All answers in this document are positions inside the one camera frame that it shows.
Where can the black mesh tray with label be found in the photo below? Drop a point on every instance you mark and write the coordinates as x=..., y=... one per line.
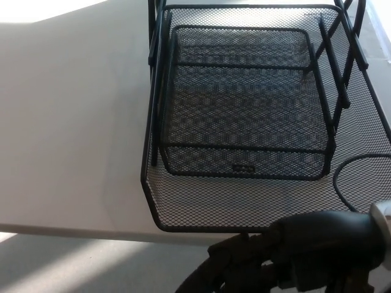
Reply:
x=244, y=122

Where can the black mesh sliding tray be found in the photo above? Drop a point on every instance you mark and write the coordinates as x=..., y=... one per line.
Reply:
x=214, y=204

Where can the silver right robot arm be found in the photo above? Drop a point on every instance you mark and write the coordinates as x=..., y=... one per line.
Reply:
x=380, y=215

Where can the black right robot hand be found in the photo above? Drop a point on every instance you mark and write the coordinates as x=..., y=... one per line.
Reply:
x=320, y=238

